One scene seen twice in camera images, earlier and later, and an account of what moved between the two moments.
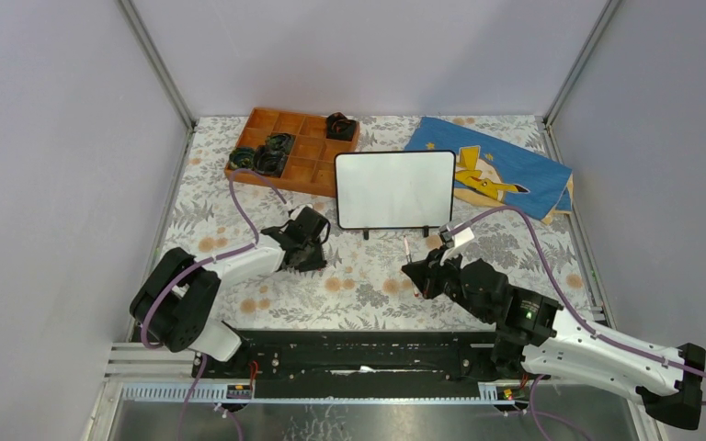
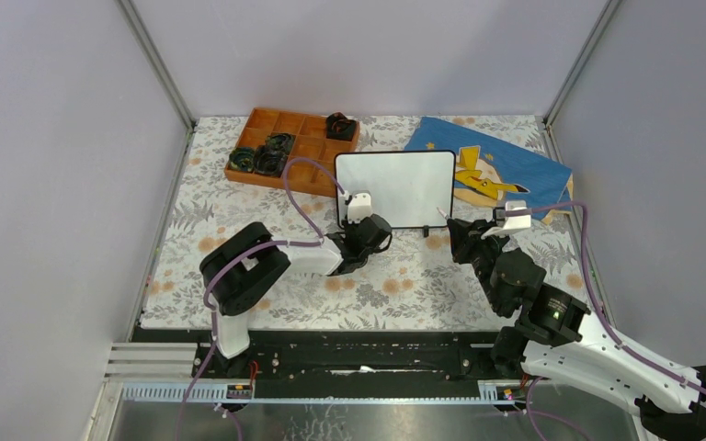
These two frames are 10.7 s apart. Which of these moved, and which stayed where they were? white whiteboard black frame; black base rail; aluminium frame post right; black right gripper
Moved: black right gripper
Stayed: white whiteboard black frame; aluminium frame post right; black base rail
